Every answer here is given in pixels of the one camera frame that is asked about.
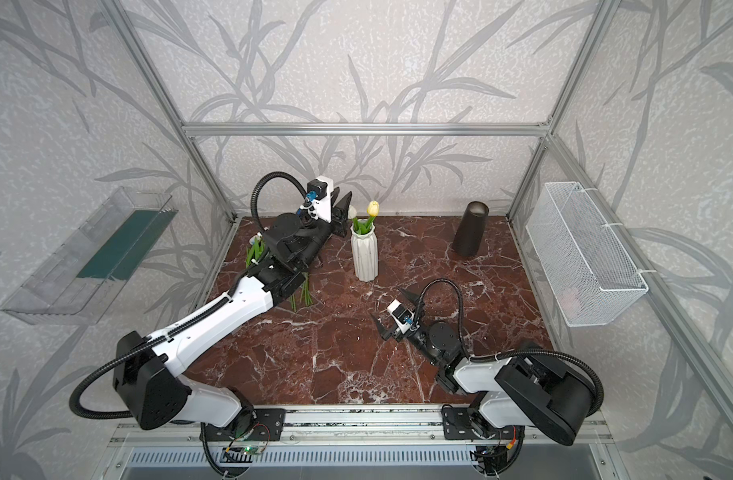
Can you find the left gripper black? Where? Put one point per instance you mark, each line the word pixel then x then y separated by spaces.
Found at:
pixel 332 215

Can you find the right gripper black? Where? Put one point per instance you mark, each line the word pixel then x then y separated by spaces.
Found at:
pixel 395 326

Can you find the yellow tulip flower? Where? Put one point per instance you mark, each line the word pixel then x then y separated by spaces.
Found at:
pixel 372 212

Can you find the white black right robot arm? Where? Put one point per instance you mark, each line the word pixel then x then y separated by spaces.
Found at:
pixel 548 390

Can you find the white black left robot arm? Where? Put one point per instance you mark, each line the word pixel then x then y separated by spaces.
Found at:
pixel 151 379

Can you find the white ribbed ceramic vase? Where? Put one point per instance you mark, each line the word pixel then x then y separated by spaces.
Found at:
pixel 365 254

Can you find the black cylindrical vase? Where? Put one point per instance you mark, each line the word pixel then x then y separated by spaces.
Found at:
pixel 469 233

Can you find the light blue tulip flower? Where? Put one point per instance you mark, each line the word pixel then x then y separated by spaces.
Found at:
pixel 256 250

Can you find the bundled tulip bouquet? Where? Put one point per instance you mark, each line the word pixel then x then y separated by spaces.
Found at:
pixel 302 297

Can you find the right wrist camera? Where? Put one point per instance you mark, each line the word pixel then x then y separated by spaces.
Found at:
pixel 403 317

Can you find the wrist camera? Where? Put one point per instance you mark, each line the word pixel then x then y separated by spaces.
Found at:
pixel 318 200
pixel 403 317

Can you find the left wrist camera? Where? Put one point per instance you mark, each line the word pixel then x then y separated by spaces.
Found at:
pixel 318 200

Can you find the aluminium frame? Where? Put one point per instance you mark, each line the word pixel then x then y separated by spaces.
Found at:
pixel 685 337

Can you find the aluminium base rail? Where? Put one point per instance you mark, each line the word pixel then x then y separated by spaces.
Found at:
pixel 317 425

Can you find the white wire mesh basket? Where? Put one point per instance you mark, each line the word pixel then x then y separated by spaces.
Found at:
pixel 591 275

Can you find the clear plastic wall tray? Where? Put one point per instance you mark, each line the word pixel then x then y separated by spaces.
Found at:
pixel 78 282

